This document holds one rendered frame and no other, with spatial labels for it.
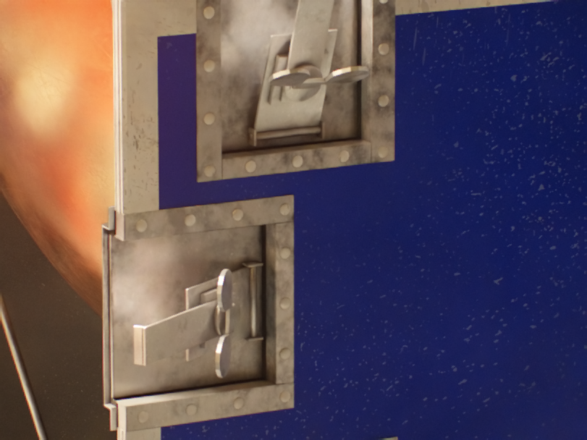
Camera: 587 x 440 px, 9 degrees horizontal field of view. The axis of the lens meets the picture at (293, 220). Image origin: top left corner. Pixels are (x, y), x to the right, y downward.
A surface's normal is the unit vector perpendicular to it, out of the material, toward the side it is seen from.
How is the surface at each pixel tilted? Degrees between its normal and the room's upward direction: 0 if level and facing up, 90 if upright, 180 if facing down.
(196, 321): 90
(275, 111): 111
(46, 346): 90
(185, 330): 90
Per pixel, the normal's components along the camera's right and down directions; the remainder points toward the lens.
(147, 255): 0.46, 0.20
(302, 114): 0.43, 0.54
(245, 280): 0.84, 0.12
